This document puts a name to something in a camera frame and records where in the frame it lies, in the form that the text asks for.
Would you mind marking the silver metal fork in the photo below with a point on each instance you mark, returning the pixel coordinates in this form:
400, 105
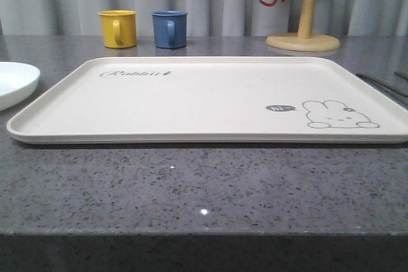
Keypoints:
380, 83

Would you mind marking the white round plate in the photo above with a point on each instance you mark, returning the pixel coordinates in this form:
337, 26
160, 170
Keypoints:
18, 81

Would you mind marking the silver metal chopstick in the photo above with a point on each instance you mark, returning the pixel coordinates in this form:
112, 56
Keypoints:
401, 75

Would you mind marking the cream rabbit serving tray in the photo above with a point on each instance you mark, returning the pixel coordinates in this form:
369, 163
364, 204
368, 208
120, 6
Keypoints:
209, 99

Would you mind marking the blue enamel mug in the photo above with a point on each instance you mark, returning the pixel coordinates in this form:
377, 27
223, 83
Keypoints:
170, 29

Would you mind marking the yellow enamel mug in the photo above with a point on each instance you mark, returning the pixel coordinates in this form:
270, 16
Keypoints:
118, 28

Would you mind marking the wooden mug tree stand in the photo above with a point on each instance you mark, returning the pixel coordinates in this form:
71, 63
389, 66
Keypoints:
304, 40

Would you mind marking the grey pleated curtain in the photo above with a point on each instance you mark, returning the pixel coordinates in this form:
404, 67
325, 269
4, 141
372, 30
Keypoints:
208, 17

